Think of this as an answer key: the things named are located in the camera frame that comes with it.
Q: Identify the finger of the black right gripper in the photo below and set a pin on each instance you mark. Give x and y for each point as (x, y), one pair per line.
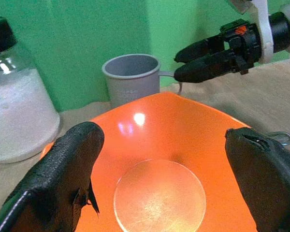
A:
(203, 68)
(198, 50)

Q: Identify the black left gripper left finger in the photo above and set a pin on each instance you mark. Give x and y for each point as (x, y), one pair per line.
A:
(53, 174)

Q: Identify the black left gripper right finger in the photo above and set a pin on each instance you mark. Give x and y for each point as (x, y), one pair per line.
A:
(268, 178)

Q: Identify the glass jar with black lid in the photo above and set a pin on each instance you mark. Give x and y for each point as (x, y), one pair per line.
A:
(17, 108)

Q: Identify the orange plastic bowl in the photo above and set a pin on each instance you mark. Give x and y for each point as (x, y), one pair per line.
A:
(164, 135)

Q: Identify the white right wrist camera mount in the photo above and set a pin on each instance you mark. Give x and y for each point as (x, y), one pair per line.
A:
(264, 29)

